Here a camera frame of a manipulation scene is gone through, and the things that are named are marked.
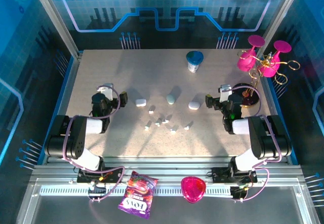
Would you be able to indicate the white oval earbud case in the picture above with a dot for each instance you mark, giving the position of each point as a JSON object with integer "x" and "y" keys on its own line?
{"x": 193, "y": 105}

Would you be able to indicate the white rectangular earbud case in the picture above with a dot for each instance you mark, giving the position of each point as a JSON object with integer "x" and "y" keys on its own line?
{"x": 140, "y": 103}

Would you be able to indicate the light blue oval earbud case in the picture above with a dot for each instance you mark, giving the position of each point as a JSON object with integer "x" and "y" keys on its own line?
{"x": 170, "y": 99}

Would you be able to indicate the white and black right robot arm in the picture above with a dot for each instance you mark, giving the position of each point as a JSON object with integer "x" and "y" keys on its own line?
{"x": 263, "y": 137}

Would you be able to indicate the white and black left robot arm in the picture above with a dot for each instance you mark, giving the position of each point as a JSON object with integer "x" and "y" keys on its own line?
{"x": 76, "y": 132}

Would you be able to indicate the white cup with blue lid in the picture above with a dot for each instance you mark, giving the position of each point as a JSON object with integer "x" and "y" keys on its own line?
{"x": 195, "y": 58}

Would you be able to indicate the pink plastic wine glass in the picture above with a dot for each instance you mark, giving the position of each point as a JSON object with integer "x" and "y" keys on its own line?
{"x": 270, "y": 69}
{"x": 245, "y": 62}

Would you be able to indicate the black left controller box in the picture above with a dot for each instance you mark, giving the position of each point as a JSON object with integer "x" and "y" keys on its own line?
{"x": 97, "y": 189}

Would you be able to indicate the black controller box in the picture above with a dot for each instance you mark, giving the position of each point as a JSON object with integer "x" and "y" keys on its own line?
{"x": 239, "y": 192}
{"x": 97, "y": 189}

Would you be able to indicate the pink translucent plastic container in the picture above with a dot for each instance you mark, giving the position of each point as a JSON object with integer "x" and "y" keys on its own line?
{"x": 193, "y": 188}

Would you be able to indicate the black right controller box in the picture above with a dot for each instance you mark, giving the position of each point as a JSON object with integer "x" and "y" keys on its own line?
{"x": 239, "y": 192}

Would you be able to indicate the purple candy bag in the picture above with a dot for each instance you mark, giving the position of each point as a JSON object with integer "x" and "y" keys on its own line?
{"x": 138, "y": 196}

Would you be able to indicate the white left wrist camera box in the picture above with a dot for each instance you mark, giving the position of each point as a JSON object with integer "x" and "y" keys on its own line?
{"x": 106, "y": 92}

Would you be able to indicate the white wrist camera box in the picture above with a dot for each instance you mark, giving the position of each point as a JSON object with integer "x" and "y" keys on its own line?
{"x": 106, "y": 92}
{"x": 224, "y": 93}

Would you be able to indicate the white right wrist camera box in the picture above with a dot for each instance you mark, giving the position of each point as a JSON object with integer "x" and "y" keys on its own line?
{"x": 224, "y": 93}

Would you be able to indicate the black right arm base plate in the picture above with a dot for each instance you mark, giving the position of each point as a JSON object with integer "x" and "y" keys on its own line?
{"x": 217, "y": 174}

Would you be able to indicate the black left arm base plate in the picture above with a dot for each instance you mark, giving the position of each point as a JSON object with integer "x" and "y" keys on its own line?
{"x": 83, "y": 179}

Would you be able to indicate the aluminium frame beam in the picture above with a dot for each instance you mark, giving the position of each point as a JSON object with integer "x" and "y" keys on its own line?
{"x": 164, "y": 168}

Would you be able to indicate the aluminium frame post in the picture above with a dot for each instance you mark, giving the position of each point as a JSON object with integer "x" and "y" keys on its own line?
{"x": 58, "y": 18}
{"x": 279, "y": 18}

